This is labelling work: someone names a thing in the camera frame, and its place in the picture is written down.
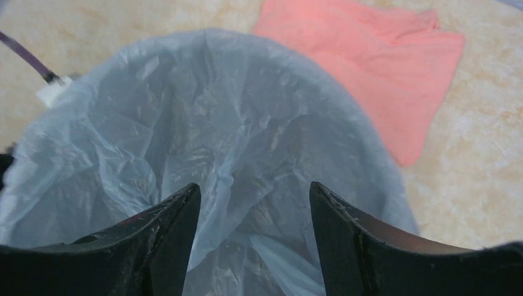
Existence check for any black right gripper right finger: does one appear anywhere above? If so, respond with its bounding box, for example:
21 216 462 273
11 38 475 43
309 182 522 295

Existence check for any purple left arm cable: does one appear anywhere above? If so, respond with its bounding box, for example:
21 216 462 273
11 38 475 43
0 30 62 84

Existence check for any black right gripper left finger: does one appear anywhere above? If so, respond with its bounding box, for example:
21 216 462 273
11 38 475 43
1 183 201 295

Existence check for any light blue plastic trash bag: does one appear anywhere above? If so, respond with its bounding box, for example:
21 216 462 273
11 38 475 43
1 30 418 295

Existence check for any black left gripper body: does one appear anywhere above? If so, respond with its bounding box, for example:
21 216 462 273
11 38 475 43
0 152 14 190

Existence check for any pink folded cloth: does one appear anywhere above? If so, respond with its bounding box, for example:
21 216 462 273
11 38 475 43
253 1 464 167

